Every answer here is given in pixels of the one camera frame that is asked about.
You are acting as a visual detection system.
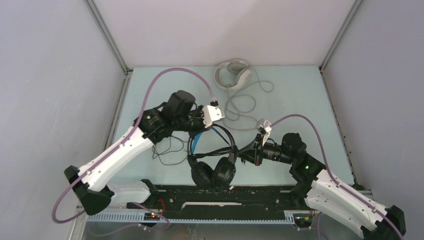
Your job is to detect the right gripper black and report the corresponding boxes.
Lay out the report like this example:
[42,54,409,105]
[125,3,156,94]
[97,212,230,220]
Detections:
[235,133,295,167]

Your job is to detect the grey headphone cable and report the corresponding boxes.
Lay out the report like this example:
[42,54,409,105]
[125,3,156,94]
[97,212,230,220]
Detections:
[223,67,276,131]

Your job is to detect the white over-ear headphones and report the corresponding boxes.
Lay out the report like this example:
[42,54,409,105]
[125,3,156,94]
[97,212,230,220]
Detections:
[213,59,253,93]

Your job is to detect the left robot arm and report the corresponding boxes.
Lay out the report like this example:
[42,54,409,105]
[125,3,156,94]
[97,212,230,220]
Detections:
[64,90,212,216]

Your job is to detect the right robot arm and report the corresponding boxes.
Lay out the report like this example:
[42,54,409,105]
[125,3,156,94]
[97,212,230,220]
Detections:
[238,133,407,240]

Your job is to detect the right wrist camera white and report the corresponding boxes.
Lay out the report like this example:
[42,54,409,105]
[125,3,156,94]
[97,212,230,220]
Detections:
[256,118,272,146]

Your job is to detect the thin black headphone cable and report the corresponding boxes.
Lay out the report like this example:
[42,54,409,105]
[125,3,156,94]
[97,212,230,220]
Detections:
[151,135,191,167]

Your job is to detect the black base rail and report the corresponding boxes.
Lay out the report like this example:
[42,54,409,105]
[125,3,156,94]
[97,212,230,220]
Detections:
[126,185,319,222]

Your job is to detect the aluminium frame post right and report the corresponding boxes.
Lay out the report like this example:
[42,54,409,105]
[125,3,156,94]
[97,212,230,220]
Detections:
[319,0,365,74]

